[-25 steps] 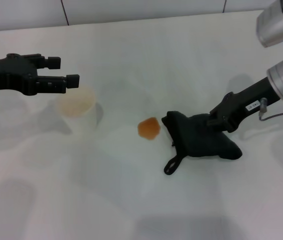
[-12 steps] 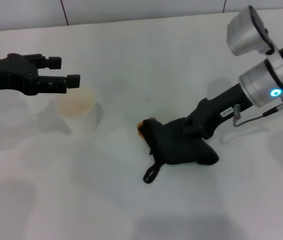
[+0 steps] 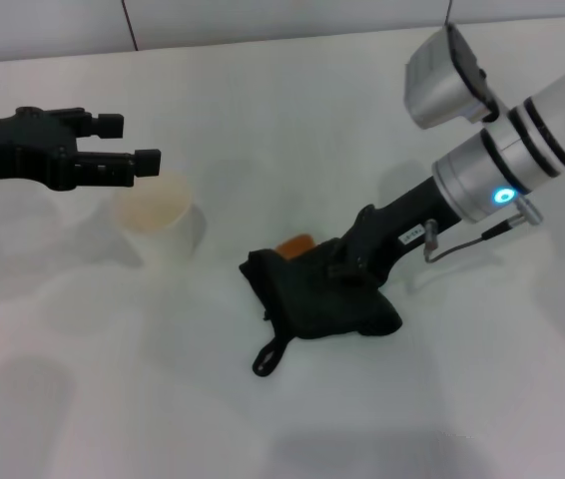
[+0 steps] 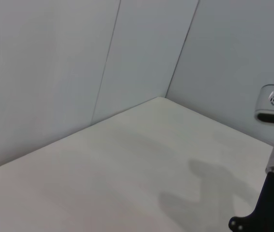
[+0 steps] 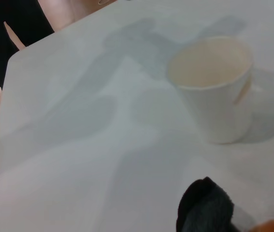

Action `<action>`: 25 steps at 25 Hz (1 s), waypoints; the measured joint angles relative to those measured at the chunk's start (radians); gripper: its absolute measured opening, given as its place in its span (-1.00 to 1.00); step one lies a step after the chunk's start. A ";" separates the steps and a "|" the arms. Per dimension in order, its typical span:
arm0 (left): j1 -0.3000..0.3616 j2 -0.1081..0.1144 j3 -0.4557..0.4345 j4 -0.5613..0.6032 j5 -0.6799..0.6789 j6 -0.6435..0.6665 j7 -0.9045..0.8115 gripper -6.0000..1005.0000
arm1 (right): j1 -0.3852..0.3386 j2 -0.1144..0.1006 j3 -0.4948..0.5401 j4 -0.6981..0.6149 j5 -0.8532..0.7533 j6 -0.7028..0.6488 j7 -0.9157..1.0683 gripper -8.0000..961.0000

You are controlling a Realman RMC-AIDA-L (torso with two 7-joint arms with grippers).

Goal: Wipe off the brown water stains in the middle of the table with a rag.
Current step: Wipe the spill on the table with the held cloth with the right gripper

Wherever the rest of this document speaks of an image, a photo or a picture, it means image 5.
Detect white paper cup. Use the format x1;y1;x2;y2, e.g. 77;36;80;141
167;36;253;145

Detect dark blue rag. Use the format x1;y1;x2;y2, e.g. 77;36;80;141
175;176;236;232

